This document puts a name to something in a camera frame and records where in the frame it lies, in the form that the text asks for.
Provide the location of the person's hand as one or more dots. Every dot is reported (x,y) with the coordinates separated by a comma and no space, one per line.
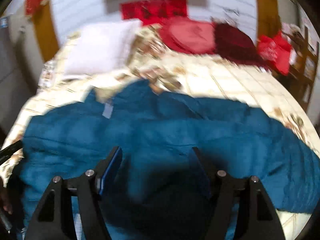
(5,198)

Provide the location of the floral cream bed sheet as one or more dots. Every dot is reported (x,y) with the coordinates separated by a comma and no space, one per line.
(165,70)

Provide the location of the red banner with black characters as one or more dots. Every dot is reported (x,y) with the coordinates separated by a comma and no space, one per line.
(153,11)

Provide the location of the red heart-shaped pillow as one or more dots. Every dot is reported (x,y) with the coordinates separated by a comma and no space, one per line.
(187,36)

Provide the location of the dark red velvet pillow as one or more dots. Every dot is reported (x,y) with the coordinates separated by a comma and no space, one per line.
(234,45)

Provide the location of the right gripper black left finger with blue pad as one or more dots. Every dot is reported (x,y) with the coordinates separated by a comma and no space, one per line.
(54,215)

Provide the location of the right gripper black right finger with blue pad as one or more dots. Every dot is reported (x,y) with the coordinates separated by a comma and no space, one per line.
(256,217)

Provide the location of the wooden shelf rack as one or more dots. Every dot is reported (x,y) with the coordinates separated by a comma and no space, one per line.
(302,74)

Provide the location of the blue quilted down jacket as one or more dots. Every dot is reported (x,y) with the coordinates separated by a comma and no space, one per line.
(156,194)

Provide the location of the red shopping bag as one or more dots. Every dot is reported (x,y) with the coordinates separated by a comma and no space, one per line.
(276,52)

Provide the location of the white square pillow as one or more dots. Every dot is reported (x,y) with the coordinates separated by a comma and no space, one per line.
(99,48)

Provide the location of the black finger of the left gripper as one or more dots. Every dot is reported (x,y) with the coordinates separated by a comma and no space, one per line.
(6,153)

